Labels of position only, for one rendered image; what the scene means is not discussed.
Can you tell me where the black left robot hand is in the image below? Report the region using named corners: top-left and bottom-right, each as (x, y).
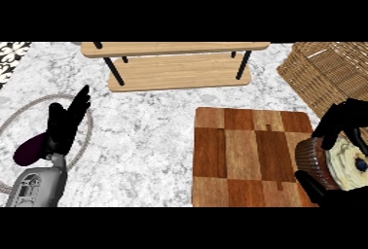
top-left (41, 84), bottom-right (93, 159)

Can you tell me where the brown cupcake with white frosting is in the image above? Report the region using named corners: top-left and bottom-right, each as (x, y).
top-left (294, 133), bottom-right (368, 193)

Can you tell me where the brown checkered wooden cutting board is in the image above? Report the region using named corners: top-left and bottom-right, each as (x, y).
top-left (190, 106), bottom-right (322, 208)

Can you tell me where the brown wicker basket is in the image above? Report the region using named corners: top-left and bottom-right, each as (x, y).
top-left (276, 41), bottom-right (368, 144)

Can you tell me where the dark purple eggplant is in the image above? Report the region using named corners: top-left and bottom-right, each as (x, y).
top-left (12, 131), bottom-right (53, 167)

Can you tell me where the black and white patterned tile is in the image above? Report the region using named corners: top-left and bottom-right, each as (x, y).
top-left (0, 41), bottom-right (32, 90)

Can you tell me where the two-tier pale wooden shelf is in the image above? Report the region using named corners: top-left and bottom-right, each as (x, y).
top-left (78, 41), bottom-right (272, 93)

